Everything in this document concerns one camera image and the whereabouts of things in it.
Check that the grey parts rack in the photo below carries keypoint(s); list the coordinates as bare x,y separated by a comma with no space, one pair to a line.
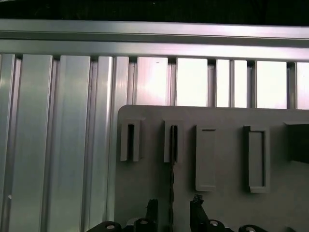
217,113

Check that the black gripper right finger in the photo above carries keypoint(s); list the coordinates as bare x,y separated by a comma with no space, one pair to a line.
196,212

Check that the blue RAM stick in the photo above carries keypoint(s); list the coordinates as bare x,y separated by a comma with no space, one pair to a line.
172,169

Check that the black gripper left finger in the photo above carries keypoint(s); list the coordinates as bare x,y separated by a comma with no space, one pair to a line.
153,217

